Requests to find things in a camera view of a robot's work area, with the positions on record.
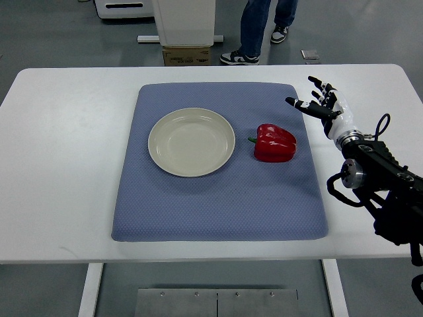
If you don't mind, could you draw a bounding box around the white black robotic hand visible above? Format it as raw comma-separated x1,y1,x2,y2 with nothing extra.
286,76,364,151

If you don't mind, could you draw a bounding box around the blue textured mat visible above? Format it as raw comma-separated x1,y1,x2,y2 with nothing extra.
110,82,329,243

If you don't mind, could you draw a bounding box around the white table leg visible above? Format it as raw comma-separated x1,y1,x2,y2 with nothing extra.
77,263,104,317
321,259,349,317

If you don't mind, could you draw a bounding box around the person in blue jeans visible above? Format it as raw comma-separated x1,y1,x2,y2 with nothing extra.
239,0,298,56

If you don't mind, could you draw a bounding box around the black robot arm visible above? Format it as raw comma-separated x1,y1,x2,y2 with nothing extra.
327,114,422,267

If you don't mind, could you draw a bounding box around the red bell pepper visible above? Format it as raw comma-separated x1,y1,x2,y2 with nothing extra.
248,123,297,162

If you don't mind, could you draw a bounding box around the cardboard box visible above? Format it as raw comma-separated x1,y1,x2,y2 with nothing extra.
163,47,211,67

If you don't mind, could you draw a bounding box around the white cart with handle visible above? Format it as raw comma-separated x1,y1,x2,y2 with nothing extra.
94,0,154,19

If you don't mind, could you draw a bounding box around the right white table leg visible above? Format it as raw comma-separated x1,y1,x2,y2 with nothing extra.
321,259,349,317

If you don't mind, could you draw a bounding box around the black white sneaker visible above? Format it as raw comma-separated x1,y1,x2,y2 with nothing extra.
219,50,260,65
270,25,289,44

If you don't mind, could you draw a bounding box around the left white table leg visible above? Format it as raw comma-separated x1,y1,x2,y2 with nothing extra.
77,263,104,317

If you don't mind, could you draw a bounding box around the left black white sneaker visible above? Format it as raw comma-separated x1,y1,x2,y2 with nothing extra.
219,50,260,65

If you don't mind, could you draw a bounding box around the right black white sneaker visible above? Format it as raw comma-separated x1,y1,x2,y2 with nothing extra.
270,25,289,44

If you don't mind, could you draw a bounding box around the white machine base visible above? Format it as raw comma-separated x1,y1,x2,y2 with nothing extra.
137,0,224,47

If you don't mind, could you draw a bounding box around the grey floor plate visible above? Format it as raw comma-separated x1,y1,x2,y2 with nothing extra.
301,50,320,60

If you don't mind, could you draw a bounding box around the cream round plate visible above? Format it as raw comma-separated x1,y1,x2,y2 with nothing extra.
148,108,235,178

